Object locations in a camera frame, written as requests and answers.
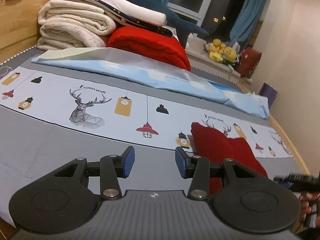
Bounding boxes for dark red knit sweater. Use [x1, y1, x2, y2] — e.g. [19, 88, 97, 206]
[191, 122, 268, 195]

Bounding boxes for person right hand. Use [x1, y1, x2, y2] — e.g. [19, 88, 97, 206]
[299, 193, 319, 227]

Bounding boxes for printed grey bed sheet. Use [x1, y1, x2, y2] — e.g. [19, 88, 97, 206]
[1, 49, 301, 223]

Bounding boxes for purple bag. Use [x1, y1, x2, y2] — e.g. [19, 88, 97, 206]
[259, 83, 278, 105]

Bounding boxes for light blue folded sheet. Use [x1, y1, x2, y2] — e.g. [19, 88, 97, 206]
[32, 48, 269, 119]

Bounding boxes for yellow plush toys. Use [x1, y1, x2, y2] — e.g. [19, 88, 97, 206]
[205, 38, 238, 64]

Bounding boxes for dark red cushion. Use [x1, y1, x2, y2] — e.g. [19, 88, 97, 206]
[236, 47, 262, 79]

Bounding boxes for bright red folded blanket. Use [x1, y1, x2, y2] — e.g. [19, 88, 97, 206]
[106, 26, 191, 71]

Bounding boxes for blue shark plush toy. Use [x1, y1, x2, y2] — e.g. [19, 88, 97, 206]
[127, 0, 209, 48]

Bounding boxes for blue right curtain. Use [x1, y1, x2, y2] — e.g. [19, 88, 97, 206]
[229, 0, 267, 49]

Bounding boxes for cream folded quilt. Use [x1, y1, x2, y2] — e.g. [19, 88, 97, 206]
[37, 0, 117, 50]

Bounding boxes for white folded pillow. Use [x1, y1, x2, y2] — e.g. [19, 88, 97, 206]
[100, 0, 167, 27]

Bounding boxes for white framed window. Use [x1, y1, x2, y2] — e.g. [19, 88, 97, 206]
[168, 0, 244, 34]

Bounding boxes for wooden bed headboard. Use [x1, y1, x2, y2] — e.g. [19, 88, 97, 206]
[1, 0, 49, 62]

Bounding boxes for navy trimmed folded cloth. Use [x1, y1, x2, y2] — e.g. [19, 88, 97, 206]
[66, 0, 174, 38]

